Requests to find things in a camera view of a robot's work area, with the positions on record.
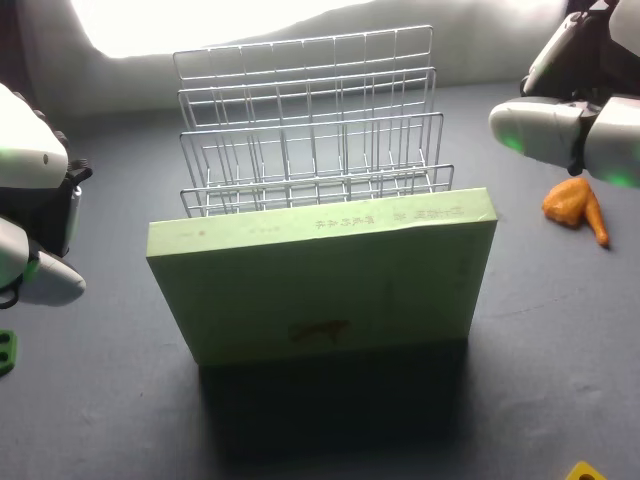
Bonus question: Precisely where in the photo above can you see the orange toy chicken wing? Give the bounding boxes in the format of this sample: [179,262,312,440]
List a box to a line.
[542,177,611,250]

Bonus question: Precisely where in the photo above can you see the pale green book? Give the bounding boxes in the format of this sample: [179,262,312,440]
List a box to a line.
[145,187,500,366]

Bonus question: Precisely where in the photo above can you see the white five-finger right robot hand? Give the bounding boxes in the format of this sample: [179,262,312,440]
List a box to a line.
[488,0,640,190]

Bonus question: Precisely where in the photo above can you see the white wire file rack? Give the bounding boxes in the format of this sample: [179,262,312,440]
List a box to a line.
[172,24,455,219]

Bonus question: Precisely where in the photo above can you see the green block with holes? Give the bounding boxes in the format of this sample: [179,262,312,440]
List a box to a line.
[0,329,19,377]

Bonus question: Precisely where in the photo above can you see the yellow block with two holes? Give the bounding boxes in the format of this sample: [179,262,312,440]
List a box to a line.
[566,459,606,480]

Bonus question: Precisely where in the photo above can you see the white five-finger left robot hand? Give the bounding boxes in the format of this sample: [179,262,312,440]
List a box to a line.
[0,82,94,309]

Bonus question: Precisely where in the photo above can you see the grey table cloth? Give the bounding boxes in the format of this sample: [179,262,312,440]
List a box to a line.
[0,0,640,480]

